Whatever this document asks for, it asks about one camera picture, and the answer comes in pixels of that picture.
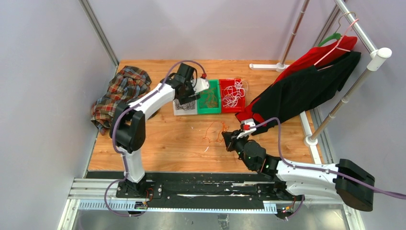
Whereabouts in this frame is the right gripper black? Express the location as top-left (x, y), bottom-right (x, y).
top-left (223, 129), bottom-right (254, 171)

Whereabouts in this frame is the cable pile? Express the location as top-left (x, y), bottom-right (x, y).
top-left (202, 120), bottom-right (230, 144)

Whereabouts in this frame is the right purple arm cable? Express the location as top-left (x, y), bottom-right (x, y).
top-left (246, 117), bottom-right (406, 201)

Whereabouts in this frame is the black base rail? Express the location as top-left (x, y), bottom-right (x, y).
top-left (115, 172), bottom-right (304, 210)

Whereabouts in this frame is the clothes rack metal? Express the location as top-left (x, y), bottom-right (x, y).
top-left (248, 0), bottom-right (393, 147)

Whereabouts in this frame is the red garment on hanger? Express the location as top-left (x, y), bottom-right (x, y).
top-left (235, 34), bottom-right (358, 127)

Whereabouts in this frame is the green bin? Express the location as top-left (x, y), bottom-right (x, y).
top-left (197, 80), bottom-right (221, 115)

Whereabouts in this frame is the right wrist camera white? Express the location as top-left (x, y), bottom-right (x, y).
top-left (237, 118), bottom-right (257, 139)

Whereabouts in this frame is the black garment on hanger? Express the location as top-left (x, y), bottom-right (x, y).
top-left (251, 51), bottom-right (361, 125)

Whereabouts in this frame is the green hanger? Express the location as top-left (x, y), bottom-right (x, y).
top-left (317, 33), bottom-right (342, 47)

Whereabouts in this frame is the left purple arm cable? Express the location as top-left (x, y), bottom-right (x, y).
top-left (104, 60), bottom-right (207, 218)

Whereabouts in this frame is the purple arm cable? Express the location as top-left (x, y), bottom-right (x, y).
top-left (104, 60), bottom-right (207, 218)
top-left (246, 117), bottom-right (406, 201)

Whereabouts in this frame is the pink hanger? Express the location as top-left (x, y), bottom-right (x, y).
top-left (314, 12), bottom-right (359, 66)

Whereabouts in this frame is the orange cable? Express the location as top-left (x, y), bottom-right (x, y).
top-left (199, 87), bottom-right (220, 109)

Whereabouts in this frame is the black cable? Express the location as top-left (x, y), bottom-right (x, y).
top-left (175, 98), bottom-right (197, 111)

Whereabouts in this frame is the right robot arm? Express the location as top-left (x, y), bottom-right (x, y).
top-left (222, 130), bottom-right (375, 212)

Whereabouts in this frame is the plaid cloth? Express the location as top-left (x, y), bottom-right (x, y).
top-left (90, 66), bottom-right (152, 135)

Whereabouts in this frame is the white cable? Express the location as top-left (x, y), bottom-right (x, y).
top-left (222, 79), bottom-right (248, 109)

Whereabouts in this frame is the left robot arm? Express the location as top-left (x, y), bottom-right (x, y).
top-left (110, 60), bottom-right (209, 198)

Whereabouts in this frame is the red bin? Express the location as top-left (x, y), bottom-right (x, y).
top-left (219, 79), bottom-right (246, 113)

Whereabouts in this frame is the white bin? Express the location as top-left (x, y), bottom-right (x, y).
top-left (173, 99), bottom-right (198, 116)

